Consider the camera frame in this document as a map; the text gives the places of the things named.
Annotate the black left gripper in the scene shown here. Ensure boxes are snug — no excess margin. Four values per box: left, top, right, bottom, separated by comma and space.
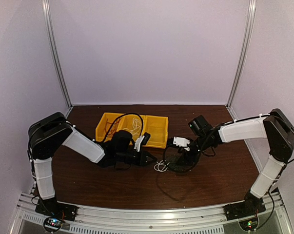
116, 149, 157, 166

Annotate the green wire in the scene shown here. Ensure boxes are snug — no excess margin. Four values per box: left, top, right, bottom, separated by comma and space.
167, 156, 186, 172
153, 160, 169, 173

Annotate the red wire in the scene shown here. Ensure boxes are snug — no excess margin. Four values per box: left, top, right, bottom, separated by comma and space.
103, 117, 120, 137

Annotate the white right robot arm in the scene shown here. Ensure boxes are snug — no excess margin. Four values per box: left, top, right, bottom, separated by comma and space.
176, 139, 294, 207

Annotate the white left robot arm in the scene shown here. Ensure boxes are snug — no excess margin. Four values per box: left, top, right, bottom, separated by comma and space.
27, 112, 157, 216

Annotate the yellow bin right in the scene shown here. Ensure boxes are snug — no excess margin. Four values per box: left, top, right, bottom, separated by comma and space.
143, 115, 169, 149

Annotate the yellow bin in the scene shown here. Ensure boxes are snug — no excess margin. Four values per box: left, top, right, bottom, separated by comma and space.
95, 112, 123, 142
143, 115, 169, 149
119, 115, 146, 141

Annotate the yellow bin middle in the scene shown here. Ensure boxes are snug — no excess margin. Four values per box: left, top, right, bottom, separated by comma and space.
119, 115, 146, 141

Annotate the yellow bin left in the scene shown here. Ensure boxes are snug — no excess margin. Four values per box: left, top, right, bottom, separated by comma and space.
95, 112, 123, 142

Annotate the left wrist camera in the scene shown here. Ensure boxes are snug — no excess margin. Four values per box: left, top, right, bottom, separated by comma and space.
134, 133, 151, 152

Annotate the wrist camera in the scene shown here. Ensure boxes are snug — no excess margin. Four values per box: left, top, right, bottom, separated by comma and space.
167, 136, 191, 151
134, 133, 151, 152

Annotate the black right camera cable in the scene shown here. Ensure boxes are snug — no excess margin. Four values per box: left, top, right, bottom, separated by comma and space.
162, 143, 201, 173

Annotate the black camera cable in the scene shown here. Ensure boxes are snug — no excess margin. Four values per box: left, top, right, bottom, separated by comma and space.
107, 112, 143, 144
162, 143, 201, 173

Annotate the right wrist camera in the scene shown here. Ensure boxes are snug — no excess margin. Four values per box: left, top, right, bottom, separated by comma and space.
167, 136, 191, 151

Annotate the black left camera cable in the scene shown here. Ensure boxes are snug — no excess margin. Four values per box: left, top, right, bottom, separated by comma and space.
107, 112, 143, 144

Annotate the aluminium front rail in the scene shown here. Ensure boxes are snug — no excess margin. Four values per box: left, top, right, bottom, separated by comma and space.
7, 192, 293, 234

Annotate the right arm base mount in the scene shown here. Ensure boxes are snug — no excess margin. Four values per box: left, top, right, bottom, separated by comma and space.
223, 190, 266, 221

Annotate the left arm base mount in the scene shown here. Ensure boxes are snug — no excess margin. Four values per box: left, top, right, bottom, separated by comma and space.
31, 195, 78, 233

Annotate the aluminium frame post right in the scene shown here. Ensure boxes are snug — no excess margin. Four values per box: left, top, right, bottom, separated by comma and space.
226, 0, 257, 109

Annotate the aluminium frame post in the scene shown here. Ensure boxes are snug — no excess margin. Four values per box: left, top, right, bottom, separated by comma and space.
226, 0, 257, 109
41, 0, 73, 109

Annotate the aluminium frame post left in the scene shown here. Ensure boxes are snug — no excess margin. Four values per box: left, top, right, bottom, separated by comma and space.
41, 0, 73, 109

